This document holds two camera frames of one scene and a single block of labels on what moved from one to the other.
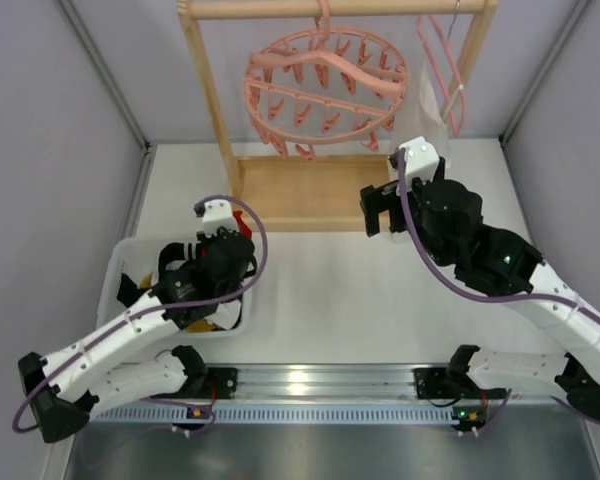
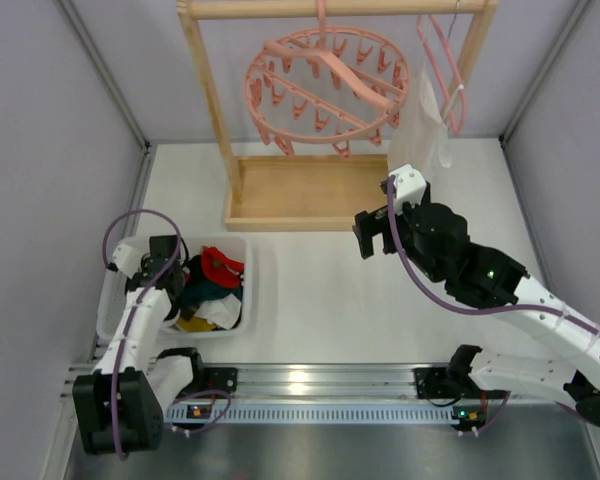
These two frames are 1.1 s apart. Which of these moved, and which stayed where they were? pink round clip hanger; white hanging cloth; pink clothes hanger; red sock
Moved: red sock
Stayed: pink clothes hanger; pink round clip hanger; white hanging cloth
